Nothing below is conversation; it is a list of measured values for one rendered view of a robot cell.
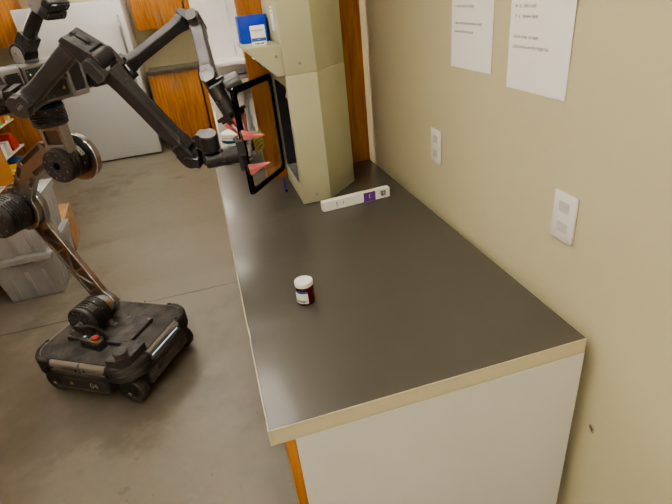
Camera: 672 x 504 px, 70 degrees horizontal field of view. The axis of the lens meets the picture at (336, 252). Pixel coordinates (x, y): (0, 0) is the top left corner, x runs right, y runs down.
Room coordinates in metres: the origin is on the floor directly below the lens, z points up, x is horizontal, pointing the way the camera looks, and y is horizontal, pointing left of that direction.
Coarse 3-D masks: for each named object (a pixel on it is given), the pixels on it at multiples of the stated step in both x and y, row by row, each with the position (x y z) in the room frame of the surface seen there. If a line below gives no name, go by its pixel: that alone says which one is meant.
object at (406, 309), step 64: (256, 256) 1.34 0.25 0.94; (320, 256) 1.29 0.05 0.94; (384, 256) 1.25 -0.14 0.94; (448, 256) 1.20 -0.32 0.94; (256, 320) 1.00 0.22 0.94; (320, 320) 0.97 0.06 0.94; (384, 320) 0.94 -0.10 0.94; (448, 320) 0.91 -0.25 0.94; (512, 320) 0.88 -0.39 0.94; (320, 384) 0.75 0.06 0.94; (384, 384) 0.73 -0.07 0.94; (448, 384) 0.72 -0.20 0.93
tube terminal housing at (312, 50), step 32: (288, 0) 1.73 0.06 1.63; (320, 0) 1.80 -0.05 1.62; (288, 32) 1.73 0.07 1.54; (320, 32) 1.79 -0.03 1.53; (288, 64) 1.72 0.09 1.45; (320, 64) 1.77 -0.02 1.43; (288, 96) 1.72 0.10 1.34; (320, 96) 1.75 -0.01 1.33; (320, 128) 1.74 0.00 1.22; (320, 160) 1.74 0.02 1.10; (352, 160) 1.91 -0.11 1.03; (320, 192) 1.73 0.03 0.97
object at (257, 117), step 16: (240, 96) 1.78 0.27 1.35; (256, 96) 1.89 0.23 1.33; (240, 112) 1.76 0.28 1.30; (256, 112) 1.87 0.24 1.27; (272, 112) 1.98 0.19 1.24; (256, 128) 1.85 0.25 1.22; (272, 128) 1.96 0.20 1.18; (256, 144) 1.83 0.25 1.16; (272, 144) 1.94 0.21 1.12; (256, 160) 1.81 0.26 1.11; (272, 160) 1.92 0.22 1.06; (256, 176) 1.79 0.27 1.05
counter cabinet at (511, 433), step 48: (480, 384) 0.74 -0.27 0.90; (528, 384) 0.76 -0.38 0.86; (576, 384) 0.79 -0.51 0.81; (336, 432) 0.67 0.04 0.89; (384, 432) 0.69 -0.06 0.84; (432, 432) 0.71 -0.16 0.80; (480, 432) 0.74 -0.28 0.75; (528, 432) 0.76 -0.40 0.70; (336, 480) 0.66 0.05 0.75; (384, 480) 0.69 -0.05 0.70; (432, 480) 0.71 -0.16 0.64; (480, 480) 0.74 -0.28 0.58; (528, 480) 0.77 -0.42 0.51
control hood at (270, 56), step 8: (248, 48) 1.71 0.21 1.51; (256, 48) 1.70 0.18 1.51; (264, 48) 1.71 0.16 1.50; (272, 48) 1.71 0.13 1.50; (280, 48) 1.72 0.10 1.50; (256, 56) 1.70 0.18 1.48; (264, 56) 1.71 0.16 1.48; (272, 56) 1.71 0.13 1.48; (280, 56) 1.72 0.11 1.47; (264, 64) 1.70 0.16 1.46; (272, 64) 1.71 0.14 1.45; (280, 64) 1.72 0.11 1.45; (272, 72) 1.71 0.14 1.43; (280, 72) 1.72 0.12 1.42
